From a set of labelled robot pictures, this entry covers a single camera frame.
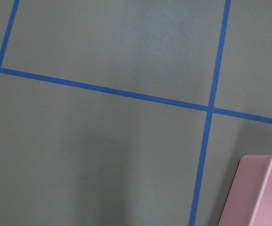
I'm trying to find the pink plastic tray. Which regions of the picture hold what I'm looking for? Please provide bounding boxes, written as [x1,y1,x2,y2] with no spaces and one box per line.
[219,155,272,226]

